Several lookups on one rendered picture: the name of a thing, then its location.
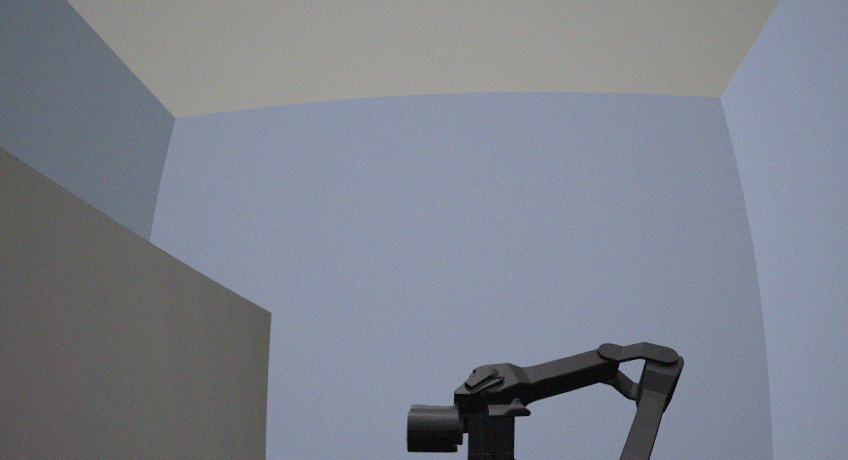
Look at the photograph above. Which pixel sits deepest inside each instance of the dark grey wall panel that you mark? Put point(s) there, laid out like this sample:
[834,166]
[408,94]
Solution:
[111,348]

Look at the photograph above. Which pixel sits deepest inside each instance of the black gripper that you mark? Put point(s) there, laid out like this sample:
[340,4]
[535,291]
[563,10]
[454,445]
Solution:
[487,456]

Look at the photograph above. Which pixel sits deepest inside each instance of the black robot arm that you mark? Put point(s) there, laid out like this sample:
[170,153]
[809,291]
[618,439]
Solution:
[485,406]

